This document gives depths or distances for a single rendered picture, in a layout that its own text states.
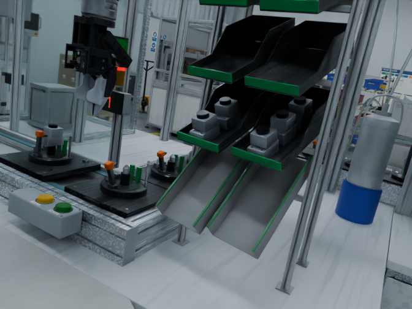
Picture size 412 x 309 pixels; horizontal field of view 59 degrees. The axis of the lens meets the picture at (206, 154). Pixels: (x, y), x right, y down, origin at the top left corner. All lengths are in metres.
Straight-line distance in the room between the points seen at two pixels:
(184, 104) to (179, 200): 5.56
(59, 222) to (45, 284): 0.15
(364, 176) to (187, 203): 0.86
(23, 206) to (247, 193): 0.59
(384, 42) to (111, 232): 11.08
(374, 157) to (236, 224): 0.83
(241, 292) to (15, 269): 0.53
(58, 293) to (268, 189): 0.53
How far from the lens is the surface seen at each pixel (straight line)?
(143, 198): 1.09
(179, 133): 0.90
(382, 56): 11.65
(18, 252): 1.03
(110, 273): 0.94
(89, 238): 1.02
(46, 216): 1.01
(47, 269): 0.96
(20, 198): 1.08
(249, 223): 0.88
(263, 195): 0.91
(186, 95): 6.46
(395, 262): 1.40
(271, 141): 0.80
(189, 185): 0.97
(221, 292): 0.93
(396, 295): 1.45
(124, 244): 0.94
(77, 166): 1.31
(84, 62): 0.82
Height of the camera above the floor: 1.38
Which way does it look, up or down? 14 degrees down
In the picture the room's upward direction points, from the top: 10 degrees clockwise
